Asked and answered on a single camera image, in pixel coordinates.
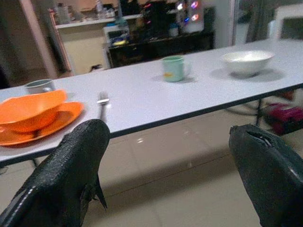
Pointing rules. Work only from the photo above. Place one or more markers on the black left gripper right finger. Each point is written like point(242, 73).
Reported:
point(272, 179)

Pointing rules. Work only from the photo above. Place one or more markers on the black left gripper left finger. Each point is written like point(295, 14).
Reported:
point(61, 175)

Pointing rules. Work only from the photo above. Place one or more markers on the silver fork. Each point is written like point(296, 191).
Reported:
point(103, 104)

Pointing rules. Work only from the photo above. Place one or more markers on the orange plate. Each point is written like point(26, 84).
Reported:
point(68, 113)

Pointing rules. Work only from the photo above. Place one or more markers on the black table leg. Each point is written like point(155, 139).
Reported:
point(259, 111)

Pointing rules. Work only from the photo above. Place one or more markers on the orange bowl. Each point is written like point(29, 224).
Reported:
point(28, 111)

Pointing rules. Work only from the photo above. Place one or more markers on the grey mug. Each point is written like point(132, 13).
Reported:
point(38, 86)

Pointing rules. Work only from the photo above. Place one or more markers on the white bowl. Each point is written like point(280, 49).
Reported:
point(246, 62)

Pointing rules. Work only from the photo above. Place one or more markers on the green mug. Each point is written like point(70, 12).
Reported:
point(174, 69)

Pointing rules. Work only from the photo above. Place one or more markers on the dark cabinet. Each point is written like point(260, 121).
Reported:
point(154, 50)

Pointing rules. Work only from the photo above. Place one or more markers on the white chair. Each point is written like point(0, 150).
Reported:
point(291, 21)

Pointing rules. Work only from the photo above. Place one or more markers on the white appliance with lights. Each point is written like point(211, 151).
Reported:
point(193, 16)

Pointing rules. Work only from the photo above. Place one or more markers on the white wall shelf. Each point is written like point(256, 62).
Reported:
point(94, 22)

